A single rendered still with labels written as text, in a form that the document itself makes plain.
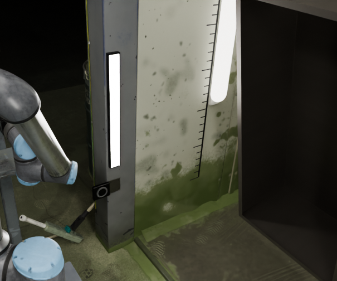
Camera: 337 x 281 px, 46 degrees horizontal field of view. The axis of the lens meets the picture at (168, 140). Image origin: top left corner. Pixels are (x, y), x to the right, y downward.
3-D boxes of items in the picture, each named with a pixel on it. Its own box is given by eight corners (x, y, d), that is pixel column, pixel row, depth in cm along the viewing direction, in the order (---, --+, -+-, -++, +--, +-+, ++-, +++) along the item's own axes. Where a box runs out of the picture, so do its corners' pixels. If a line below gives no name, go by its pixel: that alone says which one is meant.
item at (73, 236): (101, 218, 252) (77, 246, 252) (98, 214, 255) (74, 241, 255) (46, 193, 215) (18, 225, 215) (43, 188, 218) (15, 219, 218)
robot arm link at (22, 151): (18, 164, 147) (14, 141, 142) (8, 149, 155) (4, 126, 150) (43, 158, 152) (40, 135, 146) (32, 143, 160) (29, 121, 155)
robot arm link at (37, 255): (58, 310, 128) (53, 272, 119) (5, 304, 129) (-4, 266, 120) (72, 272, 141) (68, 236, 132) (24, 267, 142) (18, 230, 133)
